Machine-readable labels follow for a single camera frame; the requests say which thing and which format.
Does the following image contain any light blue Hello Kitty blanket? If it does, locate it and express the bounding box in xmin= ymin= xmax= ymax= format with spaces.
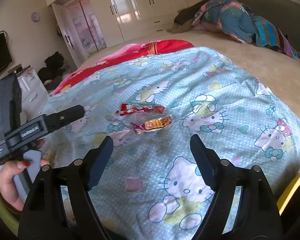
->
xmin=43 ymin=47 xmax=300 ymax=239

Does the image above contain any round wall clock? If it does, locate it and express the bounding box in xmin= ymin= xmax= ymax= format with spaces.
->
xmin=31 ymin=12 xmax=40 ymax=22

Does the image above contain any striped blue purple blanket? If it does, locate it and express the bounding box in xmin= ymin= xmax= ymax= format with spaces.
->
xmin=251 ymin=15 xmax=297 ymax=59

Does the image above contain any person's left hand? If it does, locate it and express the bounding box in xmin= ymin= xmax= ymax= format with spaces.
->
xmin=0 ymin=160 xmax=31 ymax=211

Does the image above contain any red blanket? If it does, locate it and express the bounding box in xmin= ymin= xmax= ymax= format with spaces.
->
xmin=53 ymin=40 xmax=194 ymax=95

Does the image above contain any teal floral quilt pile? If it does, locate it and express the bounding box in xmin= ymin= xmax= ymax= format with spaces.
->
xmin=191 ymin=0 xmax=255 ymax=43

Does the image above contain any green sleeve forearm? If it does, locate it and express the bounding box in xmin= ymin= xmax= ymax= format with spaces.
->
xmin=0 ymin=193 xmax=20 ymax=239

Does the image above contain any grey bed headboard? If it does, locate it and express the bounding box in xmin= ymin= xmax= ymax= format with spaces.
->
xmin=237 ymin=0 xmax=300 ymax=52

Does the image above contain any yellow rimmed trash bin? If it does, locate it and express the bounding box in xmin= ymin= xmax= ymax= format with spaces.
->
xmin=277 ymin=172 xmax=300 ymax=215

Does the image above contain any red snack wrapper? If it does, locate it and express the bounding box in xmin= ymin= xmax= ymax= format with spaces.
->
xmin=115 ymin=103 xmax=165 ymax=116

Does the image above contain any glossy cream wardrobe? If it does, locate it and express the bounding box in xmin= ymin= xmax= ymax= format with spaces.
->
xmin=46 ymin=0 xmax=199 ymax=47

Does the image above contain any pink sliding door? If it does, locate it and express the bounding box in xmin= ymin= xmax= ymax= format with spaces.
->
xmin=65 ymin=0 xmax=107 ymax=58

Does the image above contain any beige bed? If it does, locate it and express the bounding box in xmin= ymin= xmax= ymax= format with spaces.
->
xmin=77 ymin=28 xmax=300 ymax=131

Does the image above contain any orange snack bar wrapper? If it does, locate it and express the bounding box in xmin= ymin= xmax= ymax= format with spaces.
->
xmin=130 ymin=116 xmax=172 ymax=134

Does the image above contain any black bag on floor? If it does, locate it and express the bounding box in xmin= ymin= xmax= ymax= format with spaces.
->
xmin=37 ymin=51 xmax=70 ymax=93

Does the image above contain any brown garment on bed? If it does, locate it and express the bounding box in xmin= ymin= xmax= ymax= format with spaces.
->
xmin=167 ymin=0 xmax=216 ymax=34

